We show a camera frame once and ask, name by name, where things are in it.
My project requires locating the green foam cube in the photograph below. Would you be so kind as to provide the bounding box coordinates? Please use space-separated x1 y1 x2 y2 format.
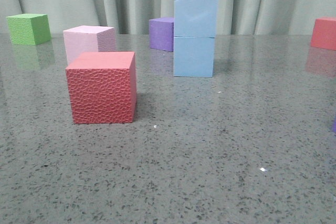
6 14 51 45

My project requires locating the dark purple foam cube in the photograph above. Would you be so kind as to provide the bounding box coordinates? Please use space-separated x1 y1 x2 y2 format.
149 17 174 52

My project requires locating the large red foam cube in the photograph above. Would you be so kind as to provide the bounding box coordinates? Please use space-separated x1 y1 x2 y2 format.
66 51 137 124

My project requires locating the light purple foam cube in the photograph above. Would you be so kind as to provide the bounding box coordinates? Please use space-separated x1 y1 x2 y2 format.
332 118 336 133

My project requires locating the far red foam cube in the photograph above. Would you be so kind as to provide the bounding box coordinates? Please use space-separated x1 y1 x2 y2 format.
310 17 336 50

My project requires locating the blue foam cube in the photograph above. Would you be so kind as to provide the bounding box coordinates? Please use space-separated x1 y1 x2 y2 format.
173 37 215 77
174 0 218 38

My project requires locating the pink foam cube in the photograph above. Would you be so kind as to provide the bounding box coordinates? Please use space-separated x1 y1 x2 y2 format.
63 25 117 64

